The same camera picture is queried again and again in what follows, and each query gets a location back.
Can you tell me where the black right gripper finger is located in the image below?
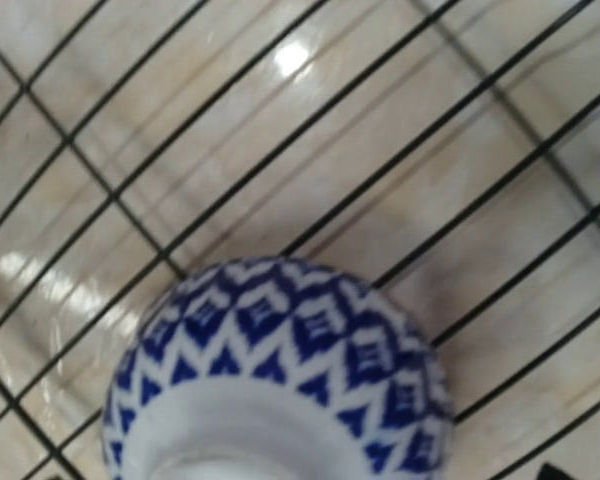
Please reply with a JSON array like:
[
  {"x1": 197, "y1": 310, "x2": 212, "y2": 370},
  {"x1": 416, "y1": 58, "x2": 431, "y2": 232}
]
[{"x1": 534, "y1": 457, "x2": 583, "y2": 480}]

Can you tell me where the blue white patterned bowl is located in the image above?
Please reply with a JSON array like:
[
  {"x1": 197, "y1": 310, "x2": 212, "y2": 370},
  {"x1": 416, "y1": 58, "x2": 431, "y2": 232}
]
[{"x1": 101, "y1": 257, "x2": 454, "y2": 479}]

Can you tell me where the black wire dish rack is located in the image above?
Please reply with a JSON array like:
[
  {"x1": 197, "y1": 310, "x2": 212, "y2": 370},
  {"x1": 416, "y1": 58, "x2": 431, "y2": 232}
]
[{"x1": 0, "y1": 1, "x2": 600, "y2": 479}]

